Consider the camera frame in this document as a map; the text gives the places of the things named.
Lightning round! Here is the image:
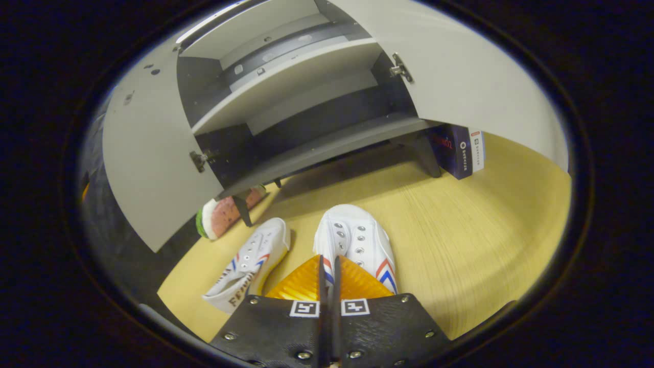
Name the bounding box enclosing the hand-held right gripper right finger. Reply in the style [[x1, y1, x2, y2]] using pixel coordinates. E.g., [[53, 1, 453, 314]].
[[332, 256, 451, 368]]

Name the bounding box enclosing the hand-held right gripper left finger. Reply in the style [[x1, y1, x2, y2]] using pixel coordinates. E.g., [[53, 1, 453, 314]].
[[209, 255, 328, 368]]

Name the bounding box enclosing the white shoe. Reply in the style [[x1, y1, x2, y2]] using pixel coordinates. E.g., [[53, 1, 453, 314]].
[[202, 217, 292, 314], [313, 204, 398, 300]]

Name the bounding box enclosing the white shoe cabinet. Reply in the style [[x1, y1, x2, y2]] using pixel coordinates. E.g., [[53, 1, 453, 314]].
[[176, 0, 444, 228]]

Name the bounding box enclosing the white cabinet door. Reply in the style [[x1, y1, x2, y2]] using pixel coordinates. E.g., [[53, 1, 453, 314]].
[[102, 43, 225, 254], [327, 0, 570, 172]]

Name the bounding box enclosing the watermelon slice plush toy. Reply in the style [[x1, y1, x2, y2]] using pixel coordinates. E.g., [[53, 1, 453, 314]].
[[196, 185, 267, 241]]

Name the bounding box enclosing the dark blue and white box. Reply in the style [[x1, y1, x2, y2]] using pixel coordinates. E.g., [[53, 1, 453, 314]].
[[428, 124, 486, 180]]

